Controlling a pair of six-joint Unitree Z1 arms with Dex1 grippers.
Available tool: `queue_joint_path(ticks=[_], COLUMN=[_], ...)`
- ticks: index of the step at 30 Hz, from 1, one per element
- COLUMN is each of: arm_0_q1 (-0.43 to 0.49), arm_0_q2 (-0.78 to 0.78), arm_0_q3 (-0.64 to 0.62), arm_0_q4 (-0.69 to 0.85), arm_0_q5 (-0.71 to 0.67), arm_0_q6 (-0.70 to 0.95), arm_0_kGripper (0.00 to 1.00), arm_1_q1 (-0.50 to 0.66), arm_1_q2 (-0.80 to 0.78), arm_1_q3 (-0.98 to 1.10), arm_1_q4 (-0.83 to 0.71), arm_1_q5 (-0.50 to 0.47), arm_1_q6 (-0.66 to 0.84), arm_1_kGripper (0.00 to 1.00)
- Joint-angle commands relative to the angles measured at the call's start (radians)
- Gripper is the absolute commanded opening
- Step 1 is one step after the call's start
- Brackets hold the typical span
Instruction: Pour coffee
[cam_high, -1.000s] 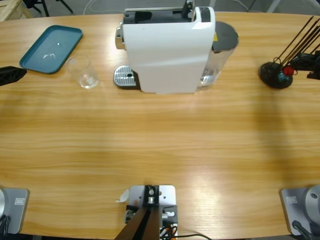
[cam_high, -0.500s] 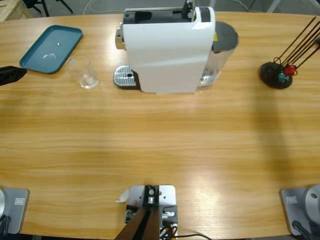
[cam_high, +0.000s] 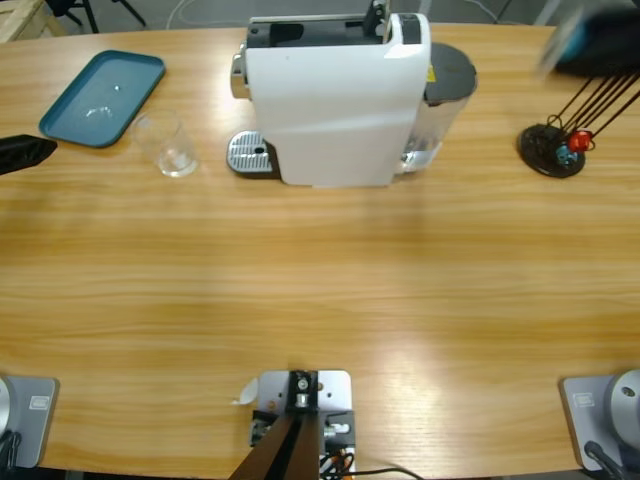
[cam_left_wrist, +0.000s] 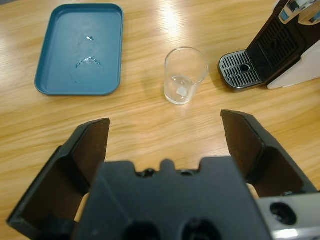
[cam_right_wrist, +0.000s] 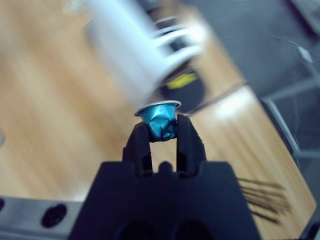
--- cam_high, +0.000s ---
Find black stand legs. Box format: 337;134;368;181
47;0;149;29

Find clear water tank black lid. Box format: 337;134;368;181
399;42;479;174

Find red coffee capsule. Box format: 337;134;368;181
569;128;596;153

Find white floor cable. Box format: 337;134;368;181
472;0;501;24
167;0;236;29

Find light wooden crate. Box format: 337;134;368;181
0;0;69;44

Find dark camera post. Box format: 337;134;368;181
232;369;321;480

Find teal plastic tray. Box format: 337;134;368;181
38;49;167;150

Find black base cable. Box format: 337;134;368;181
0;430;24;470
583;440;626;480

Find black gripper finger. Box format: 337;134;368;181
0;133;59;177
582;6;640;49
554;47;640;79

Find clear glass cup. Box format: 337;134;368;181
129;109;201;179

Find thin black cable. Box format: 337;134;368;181
349;465;426;480

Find white capsule coffee machine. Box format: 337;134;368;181
229;12;434;191

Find orange wires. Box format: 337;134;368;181
319;447;357;474

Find white tape tab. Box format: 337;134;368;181
229;377;260;407

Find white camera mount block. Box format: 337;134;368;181
252;369;357;474

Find black capsule holder with rods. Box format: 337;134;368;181
517;69;640;179

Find grey metal leg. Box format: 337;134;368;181
532;0;562;25

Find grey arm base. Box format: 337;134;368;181
0;374;60;469
558;368;640;472

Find silver grille drip tray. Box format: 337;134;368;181
227;129;281;181

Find silver coffee machine lever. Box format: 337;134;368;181
362;0;393;39

